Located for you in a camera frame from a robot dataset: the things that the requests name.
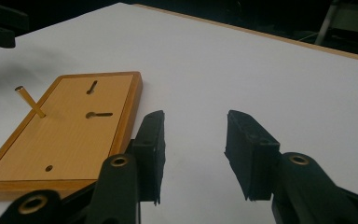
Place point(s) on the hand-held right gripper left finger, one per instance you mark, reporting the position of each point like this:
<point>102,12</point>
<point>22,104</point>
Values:
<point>150,155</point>

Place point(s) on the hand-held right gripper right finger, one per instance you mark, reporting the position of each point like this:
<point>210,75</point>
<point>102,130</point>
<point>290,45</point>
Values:
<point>251,161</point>

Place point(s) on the wooden photo frame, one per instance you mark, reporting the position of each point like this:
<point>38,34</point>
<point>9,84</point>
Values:
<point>71,143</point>

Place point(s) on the grey metal stand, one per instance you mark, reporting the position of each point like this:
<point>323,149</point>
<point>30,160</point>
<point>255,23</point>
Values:
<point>326,25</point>

